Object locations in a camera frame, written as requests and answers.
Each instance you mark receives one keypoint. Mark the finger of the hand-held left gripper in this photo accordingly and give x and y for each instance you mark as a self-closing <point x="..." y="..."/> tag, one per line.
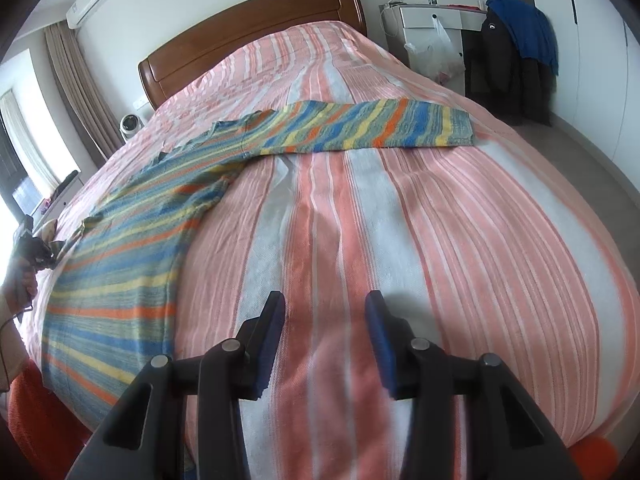
<point x="56" y="251"/>

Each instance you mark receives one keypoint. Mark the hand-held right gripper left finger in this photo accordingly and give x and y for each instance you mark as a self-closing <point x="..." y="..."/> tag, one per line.
<point x="265" y="355"/>

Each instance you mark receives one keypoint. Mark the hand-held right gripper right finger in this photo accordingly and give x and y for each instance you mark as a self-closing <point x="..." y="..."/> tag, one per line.
<point x="385" y="355"/>

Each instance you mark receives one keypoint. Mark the colourful striped knit sweater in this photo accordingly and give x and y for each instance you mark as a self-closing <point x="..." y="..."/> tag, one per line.
<point x="125" y="270"/>

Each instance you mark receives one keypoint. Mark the person's left forearm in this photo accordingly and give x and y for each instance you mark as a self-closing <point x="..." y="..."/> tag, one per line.
<point x="10" y="350"/>

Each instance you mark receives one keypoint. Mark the person's left hand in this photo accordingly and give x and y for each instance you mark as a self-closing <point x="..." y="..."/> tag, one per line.
<point x="20" y="287"/>

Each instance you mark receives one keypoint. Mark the white window bench cabinet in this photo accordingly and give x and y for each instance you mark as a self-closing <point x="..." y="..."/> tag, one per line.
<point x="60" y="202"/>

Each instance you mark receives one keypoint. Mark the dark cloth on bench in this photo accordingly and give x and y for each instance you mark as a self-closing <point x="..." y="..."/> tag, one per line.
<point x="67" y="180"/>

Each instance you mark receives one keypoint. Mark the window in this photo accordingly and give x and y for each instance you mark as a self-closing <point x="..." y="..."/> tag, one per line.
<point x="10" y="165"/>

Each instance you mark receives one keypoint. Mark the white sheer curtain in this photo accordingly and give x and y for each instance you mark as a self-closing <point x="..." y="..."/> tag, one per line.
<point x="30" y="135"/>

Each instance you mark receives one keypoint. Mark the bed with pink striped cover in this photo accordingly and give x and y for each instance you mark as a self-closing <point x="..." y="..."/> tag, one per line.
<point x="400" y="235"/>

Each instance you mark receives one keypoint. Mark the small white desk fan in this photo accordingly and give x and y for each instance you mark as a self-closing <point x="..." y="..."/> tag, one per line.
<point x="131" y="126"/>

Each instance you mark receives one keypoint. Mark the brown curtain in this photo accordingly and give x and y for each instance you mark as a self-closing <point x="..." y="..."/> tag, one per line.
<point x="80" y="90"/>

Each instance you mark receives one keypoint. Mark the orange bed sheet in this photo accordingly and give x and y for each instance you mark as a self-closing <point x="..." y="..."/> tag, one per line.
<point x="45" y="425"/>

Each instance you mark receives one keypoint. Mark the wooden bed headboard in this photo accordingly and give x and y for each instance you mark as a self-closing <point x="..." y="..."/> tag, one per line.
<point x="250" y="35"/>

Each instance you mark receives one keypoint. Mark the clear plastic bag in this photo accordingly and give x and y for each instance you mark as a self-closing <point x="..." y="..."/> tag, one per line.
<point x="440" y="60"/>

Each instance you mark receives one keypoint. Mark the black jacket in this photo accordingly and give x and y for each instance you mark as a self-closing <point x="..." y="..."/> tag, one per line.
<point x="500" y="70"/>

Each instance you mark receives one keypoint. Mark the white desk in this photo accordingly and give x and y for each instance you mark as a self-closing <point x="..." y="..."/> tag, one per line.
<point x="425" y="17"/>

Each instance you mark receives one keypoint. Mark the blue garment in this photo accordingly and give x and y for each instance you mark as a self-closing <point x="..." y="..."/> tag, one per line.
<point x="530" y="30"/>

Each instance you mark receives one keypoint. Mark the white wardrobe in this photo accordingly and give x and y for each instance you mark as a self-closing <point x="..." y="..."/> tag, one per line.
<point x="600" y="60"/>

